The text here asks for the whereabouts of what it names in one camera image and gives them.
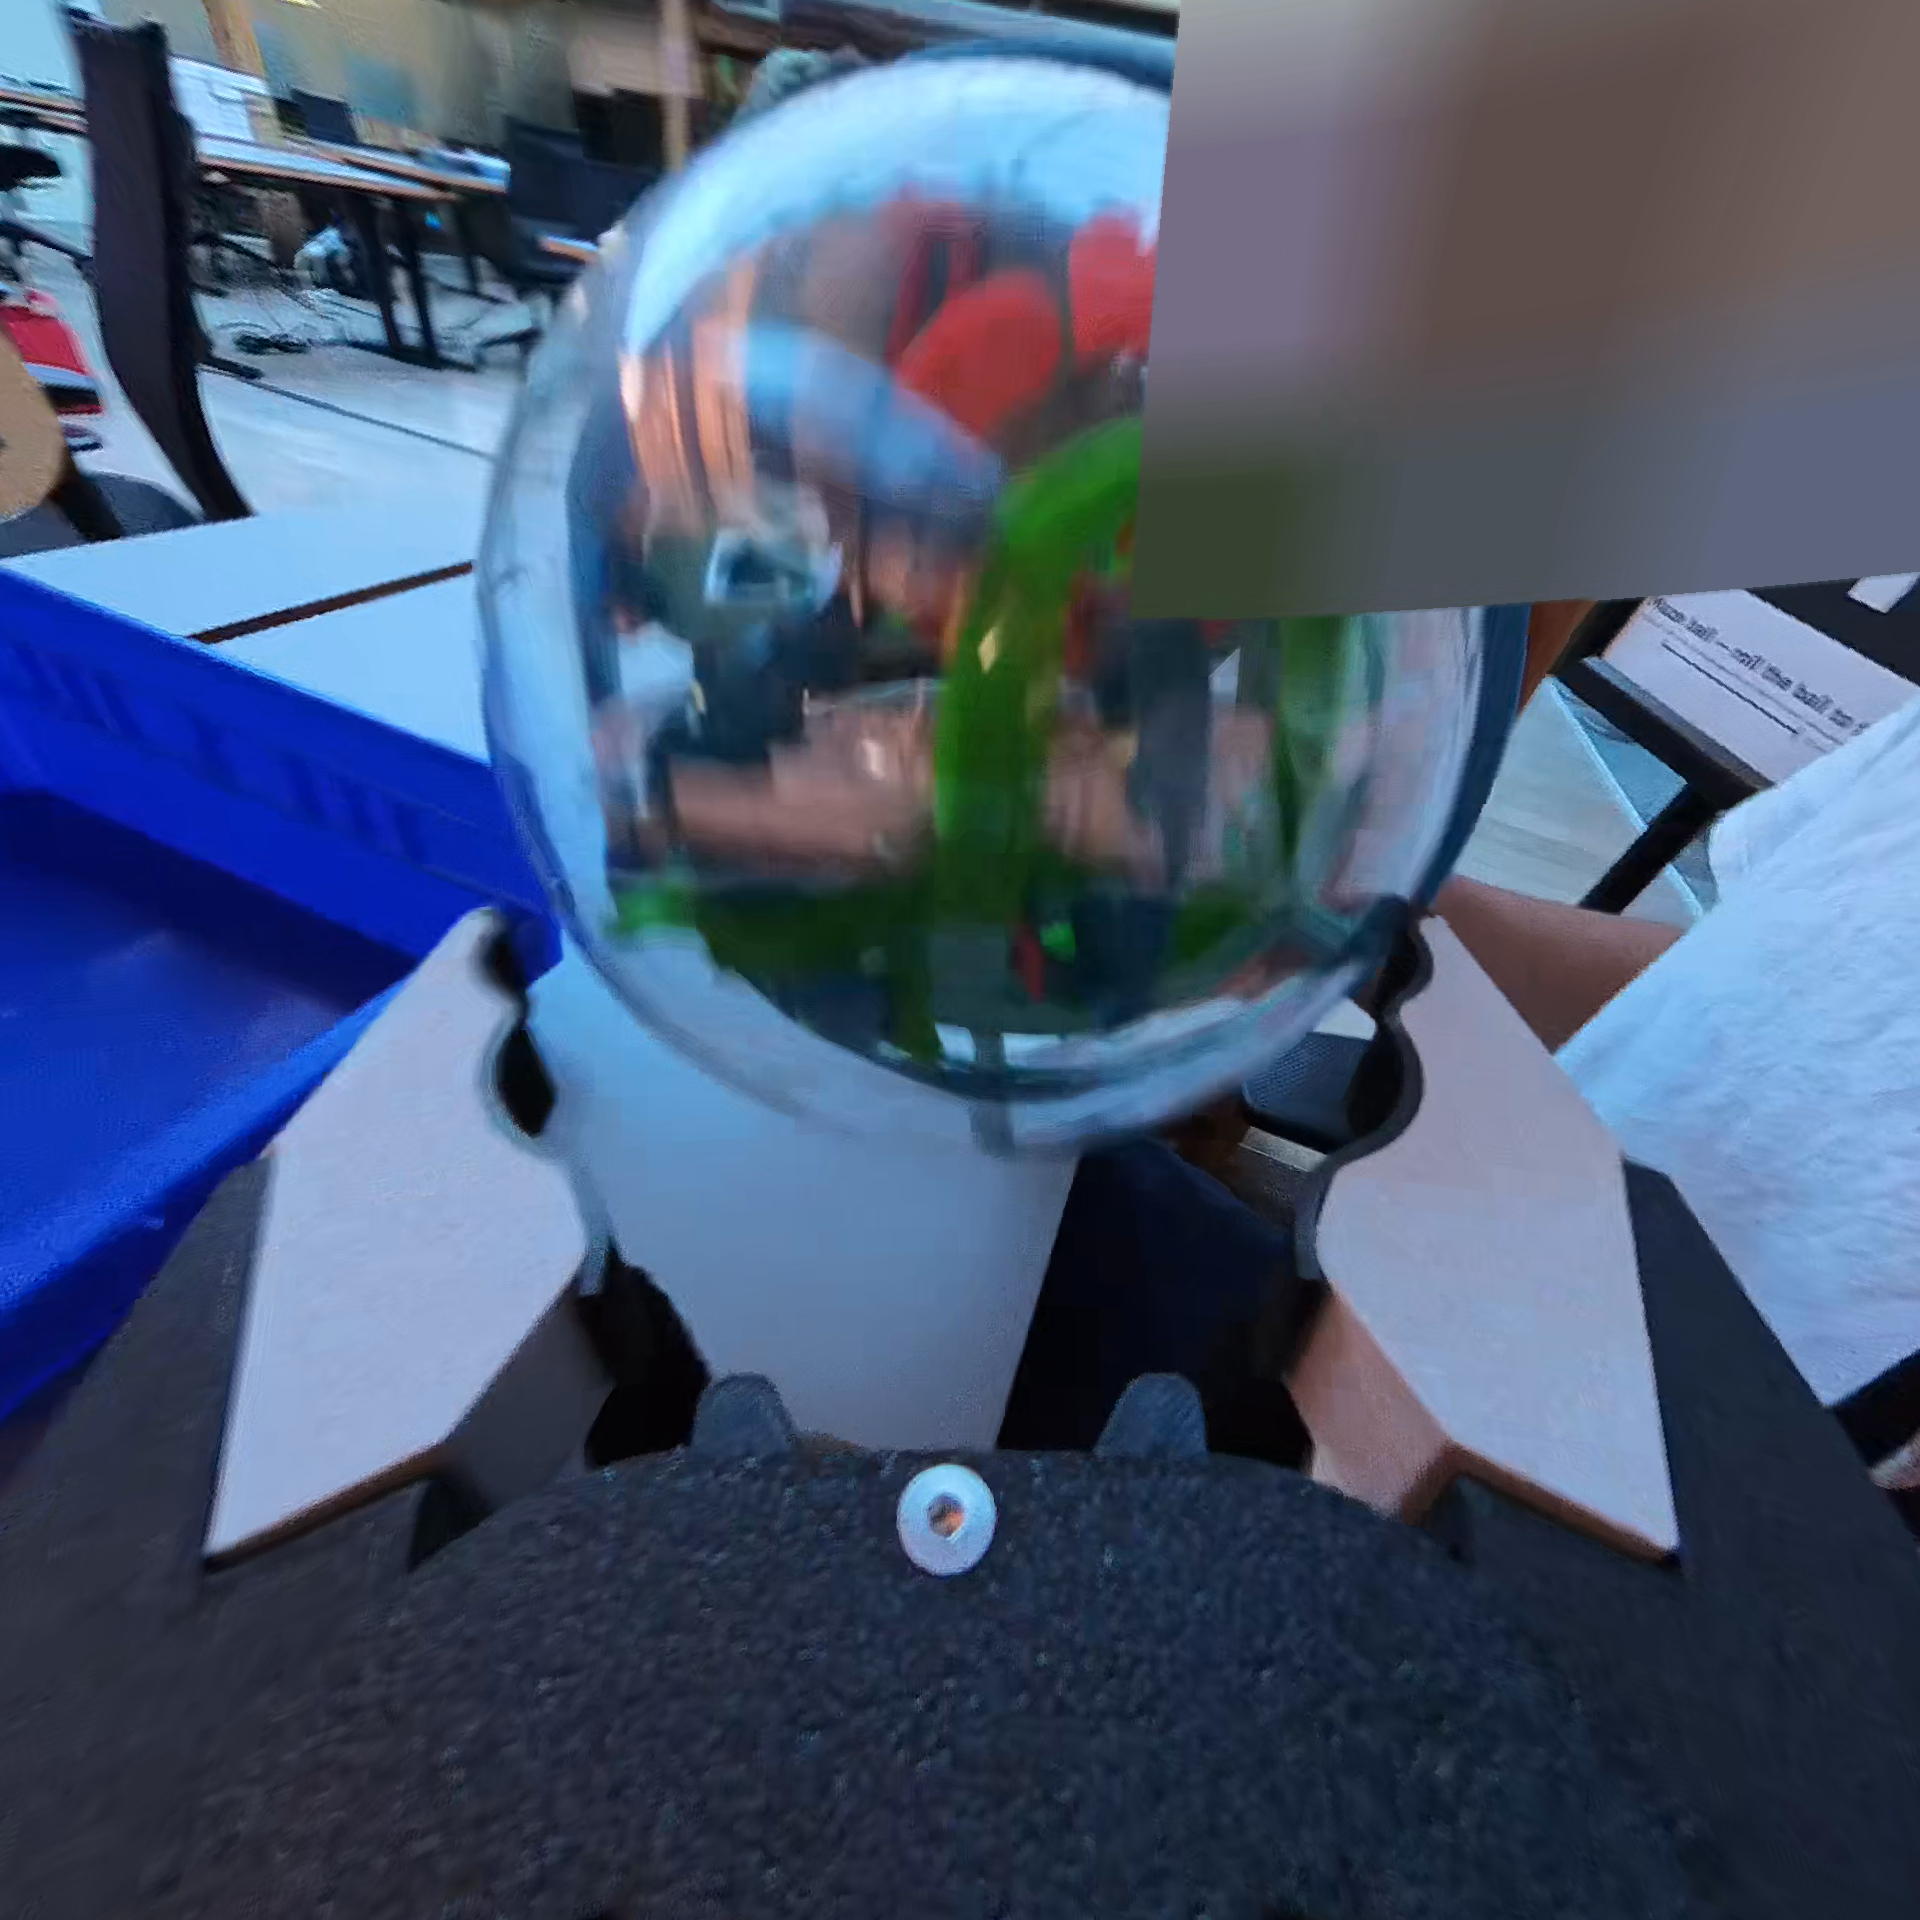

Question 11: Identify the black office chair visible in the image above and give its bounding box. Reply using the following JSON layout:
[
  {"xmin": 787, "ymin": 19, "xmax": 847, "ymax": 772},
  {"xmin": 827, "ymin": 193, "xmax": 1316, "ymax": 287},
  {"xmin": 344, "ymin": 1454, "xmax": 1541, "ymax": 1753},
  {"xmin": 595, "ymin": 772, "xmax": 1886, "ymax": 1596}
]
[{"xmin": 69, "ymin": 16, "xmax": 253, "ymax": 525}]

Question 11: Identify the blue plastic bin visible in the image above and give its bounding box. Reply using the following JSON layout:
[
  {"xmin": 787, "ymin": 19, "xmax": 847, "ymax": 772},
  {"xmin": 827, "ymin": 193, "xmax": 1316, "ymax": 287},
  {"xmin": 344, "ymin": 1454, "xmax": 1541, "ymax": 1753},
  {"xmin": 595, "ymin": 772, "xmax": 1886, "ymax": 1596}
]
[{"xmin": 0, "ymin": 562, "xmax": 567, "ymax": 1430}]

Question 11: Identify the office desk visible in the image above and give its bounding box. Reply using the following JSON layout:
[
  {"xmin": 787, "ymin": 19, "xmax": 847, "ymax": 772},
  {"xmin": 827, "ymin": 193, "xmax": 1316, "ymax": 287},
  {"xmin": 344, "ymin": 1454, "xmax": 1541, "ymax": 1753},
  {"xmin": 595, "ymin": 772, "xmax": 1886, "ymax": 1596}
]
[{"xmin": 192, "ymin": 128, "xmax": 519, "ymax": 372}]

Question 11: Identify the black framed tag sign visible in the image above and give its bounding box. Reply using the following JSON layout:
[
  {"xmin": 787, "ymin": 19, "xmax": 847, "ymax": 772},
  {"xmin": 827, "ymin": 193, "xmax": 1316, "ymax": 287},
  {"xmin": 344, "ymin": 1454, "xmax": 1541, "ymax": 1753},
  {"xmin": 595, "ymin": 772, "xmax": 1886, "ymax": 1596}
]
[{"xmin": 1549, "ymin": 577, "xmax": 1920, "ymax": 916}]

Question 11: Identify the clear maze ball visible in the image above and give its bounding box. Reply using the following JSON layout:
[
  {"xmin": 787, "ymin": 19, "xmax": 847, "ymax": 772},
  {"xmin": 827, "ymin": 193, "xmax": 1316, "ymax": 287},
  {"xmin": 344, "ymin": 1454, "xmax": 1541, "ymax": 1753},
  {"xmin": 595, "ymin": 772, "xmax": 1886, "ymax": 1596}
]
[{"xmin": 480, "ymin": 44, "xmax": 1533, "ymax": 1163}]

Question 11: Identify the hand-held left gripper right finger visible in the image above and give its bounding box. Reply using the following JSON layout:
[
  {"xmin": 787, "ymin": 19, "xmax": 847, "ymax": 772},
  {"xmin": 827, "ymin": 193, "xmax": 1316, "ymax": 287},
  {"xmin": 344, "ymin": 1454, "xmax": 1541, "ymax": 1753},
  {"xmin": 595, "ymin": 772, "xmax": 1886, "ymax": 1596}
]
[{"xmin": 1283, "ymin": 898, "xmax": 1685, "ymax": 1563}]

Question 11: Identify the black chair armrest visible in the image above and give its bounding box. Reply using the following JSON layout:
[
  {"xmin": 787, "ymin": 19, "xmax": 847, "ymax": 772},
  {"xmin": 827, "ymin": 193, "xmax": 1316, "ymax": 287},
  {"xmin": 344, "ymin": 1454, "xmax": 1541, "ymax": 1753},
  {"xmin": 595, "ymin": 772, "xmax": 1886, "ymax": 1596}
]
[{"xmin": 1240, "ymin": 1032, "xmax": 1391, "ymax": 1163}]

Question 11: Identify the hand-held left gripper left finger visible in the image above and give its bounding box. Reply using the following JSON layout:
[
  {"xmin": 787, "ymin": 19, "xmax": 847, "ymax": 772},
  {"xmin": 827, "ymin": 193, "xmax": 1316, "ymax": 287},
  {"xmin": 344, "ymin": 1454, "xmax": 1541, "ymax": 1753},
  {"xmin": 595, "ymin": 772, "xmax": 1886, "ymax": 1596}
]
[{"xmin": 202, "ymin": 906, "xmax": 612, "ymax": 1567}]

